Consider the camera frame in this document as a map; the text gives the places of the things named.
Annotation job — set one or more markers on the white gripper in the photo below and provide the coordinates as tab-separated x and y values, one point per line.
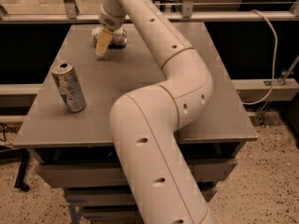
110	22

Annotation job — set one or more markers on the green white 7up can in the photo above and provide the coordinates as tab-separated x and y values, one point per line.
119	37

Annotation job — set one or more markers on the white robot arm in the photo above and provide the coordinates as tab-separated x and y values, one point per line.
143	121

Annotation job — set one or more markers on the silver blue energy drink can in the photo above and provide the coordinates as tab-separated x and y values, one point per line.
66	80

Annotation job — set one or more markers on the grey metal railing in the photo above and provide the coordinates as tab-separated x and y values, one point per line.
87	11

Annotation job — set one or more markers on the grey drawer cabinet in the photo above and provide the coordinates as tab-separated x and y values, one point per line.
54	136

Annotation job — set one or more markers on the top grey drawer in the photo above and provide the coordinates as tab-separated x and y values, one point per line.
111	174

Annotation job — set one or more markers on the grey drawer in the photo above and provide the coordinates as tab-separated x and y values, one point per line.
111	212
104	196
111	174

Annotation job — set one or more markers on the middle grey drawer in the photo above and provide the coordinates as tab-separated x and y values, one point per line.
104	196

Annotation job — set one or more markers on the black stand leg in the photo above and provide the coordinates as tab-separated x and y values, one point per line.
17	154

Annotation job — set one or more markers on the bottom grey drawer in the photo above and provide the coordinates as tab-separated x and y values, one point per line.
111	212

